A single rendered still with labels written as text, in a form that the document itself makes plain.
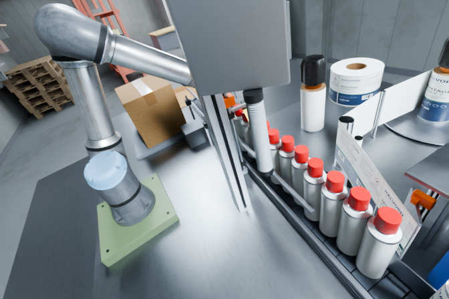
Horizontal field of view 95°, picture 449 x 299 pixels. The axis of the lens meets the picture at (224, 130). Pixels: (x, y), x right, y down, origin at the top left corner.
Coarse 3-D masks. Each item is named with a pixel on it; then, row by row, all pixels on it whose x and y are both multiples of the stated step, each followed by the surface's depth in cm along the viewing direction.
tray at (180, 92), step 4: (176, 88) 164; (180, 88) 166; (184, 88) 167; (192, 88) 166; (176, 92) 166; (180, 92) 165; (184, 92) 163; (188, 92) 161; (176, 96) 160; (180, 96) 158; (184, 96) 156; (188, 96) 155; (192, 96) 153; (180, 100) 152; (180, 104) 147; (184, 104) 145
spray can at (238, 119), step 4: (240, 104) 75; (236, 112) 75; (240, 112) 75; (236, 116) 76; (240, 116) 76; (236, 120) 76; (240, 120) 75; (236, 124) 78; (240, 124) 76; (236, 128) 79; (240, 128) 78; (240, 132) 79; (240, 136) 80; (244, 140) 81; (240, 144) 84; (244, 148) 84
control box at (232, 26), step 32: (192, 0) 30; (224, 0) 29; (256, 0) 29; (192, 32) 33; (224, 32) 32; (256, 32) 31; (192, 64) 36; (224, 64) 35; (256, 64) 34; (288, 64) 34
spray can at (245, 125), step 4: (244, 116) 70; (244, 120) 72; (244, 124) 72; (248, 124) 71; (244, 128) 73; (248, 128) 72; (244, 132) 74; (248, 132) 73; (244, 136) 76; (248, 136) 74; (248, 140) 75; (248, 144) 77; (252, 144) 76; (252, 148) 77; (248, 152) 80; (252, 156) 80
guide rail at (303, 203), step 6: (240, 138) 79; (246, 144) 76; (252, 150) 72; (276, 174) 62; (282, 180) 59; (288, 186) 57; (294, 192) 55; (300, 198) 54; (306, 204) 52; (306, 210) 52; (312, 210) 50
